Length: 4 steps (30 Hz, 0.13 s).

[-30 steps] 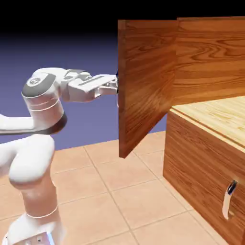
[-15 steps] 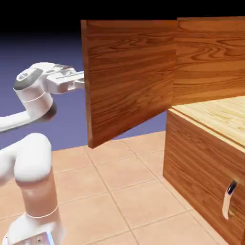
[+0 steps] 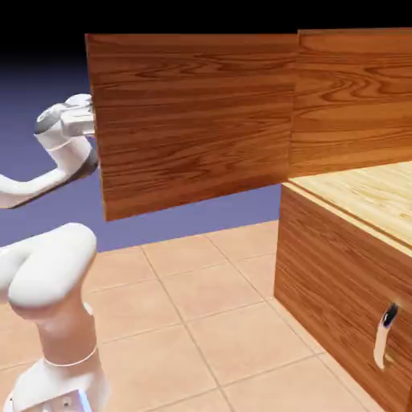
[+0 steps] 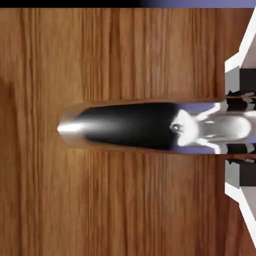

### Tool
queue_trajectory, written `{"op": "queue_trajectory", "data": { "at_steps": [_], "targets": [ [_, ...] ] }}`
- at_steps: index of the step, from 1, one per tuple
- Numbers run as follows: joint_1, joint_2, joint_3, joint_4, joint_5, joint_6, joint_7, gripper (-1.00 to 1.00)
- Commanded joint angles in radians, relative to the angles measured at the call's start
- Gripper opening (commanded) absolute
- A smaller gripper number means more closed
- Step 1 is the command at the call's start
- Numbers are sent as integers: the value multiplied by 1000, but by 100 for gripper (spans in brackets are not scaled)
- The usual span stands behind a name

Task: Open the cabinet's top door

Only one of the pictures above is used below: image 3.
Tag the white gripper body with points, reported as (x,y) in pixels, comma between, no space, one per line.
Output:
(77,124)

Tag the wooden cabinet door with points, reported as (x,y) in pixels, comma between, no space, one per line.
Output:
(193,122)
(328,273)

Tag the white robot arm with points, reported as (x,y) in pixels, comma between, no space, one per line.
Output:
(54,273)

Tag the wooden cabinet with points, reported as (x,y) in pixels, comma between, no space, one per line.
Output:
(351,106)

